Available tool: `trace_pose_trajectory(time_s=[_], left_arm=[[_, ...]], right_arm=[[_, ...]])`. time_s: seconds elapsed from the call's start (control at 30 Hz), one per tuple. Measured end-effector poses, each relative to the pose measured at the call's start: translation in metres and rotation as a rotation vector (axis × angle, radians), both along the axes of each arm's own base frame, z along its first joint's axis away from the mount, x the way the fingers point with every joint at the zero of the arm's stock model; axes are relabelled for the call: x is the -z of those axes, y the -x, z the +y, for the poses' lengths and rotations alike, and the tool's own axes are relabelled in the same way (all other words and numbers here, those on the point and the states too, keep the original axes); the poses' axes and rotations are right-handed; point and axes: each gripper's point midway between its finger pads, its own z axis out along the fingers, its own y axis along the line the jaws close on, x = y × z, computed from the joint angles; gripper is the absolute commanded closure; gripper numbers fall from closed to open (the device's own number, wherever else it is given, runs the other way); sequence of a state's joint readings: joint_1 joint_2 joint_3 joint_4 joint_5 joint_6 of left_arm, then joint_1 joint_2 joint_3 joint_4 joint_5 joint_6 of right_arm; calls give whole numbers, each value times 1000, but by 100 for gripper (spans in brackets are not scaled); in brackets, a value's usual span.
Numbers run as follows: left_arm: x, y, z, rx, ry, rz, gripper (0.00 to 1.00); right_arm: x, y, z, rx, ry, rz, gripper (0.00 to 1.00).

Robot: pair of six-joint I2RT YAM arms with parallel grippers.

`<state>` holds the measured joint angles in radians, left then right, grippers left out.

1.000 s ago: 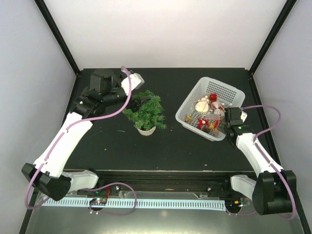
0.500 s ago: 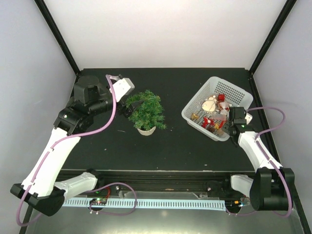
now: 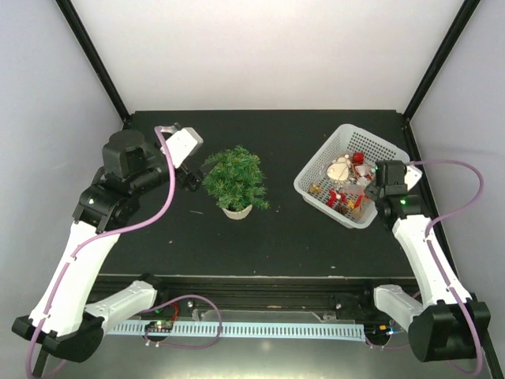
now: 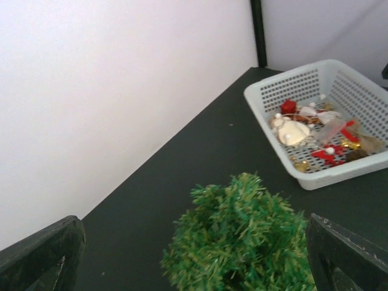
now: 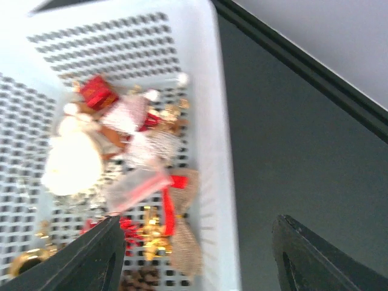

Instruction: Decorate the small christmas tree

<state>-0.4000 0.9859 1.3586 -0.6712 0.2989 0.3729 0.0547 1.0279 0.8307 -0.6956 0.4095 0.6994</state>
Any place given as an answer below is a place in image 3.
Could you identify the black frame post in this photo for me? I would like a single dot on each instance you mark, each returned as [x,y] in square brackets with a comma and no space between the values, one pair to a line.
[80,32]
[458,25]

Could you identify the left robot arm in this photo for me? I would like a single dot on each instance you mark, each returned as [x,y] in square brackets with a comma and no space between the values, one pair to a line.
[131,190]

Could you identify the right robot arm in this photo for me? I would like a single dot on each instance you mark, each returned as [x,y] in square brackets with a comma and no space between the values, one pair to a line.
[446,324]

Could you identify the right black frame post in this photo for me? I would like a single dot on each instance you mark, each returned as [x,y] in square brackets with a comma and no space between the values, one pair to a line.
[458,25]

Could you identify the small circuit board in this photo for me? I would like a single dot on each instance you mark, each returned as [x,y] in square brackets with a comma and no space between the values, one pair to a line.
[159,326]

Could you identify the red gift box ornament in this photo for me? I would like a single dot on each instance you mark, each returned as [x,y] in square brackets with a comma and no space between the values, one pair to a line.
[358,158]

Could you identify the white perforated plastic basket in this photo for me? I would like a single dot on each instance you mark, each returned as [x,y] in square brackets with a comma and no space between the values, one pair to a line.
[347,139]

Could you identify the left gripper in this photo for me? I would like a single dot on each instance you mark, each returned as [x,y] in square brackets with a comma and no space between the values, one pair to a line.
[196,178]

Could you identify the wooden snowman ornament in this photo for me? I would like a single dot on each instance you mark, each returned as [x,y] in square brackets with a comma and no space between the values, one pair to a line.
[340,168]

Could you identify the left black frame post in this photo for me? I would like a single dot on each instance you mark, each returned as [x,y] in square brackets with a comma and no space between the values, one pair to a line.
[80,32]

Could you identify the brown pine cone ornament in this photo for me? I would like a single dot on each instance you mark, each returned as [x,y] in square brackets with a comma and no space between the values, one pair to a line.
[346,211]

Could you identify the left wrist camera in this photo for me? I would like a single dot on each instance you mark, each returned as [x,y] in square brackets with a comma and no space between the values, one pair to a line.
[182,144]

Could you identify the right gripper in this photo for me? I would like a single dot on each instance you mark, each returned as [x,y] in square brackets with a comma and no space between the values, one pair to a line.
[370,191]

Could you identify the small green christmas tree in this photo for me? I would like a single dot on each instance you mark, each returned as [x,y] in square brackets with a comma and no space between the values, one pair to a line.
[236,182]

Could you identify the gold bell ornament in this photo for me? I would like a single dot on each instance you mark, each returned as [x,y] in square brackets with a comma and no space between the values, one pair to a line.
[314,188]

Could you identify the light blue slotted cable duct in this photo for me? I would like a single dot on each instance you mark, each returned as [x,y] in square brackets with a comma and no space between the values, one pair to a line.
[250,330]

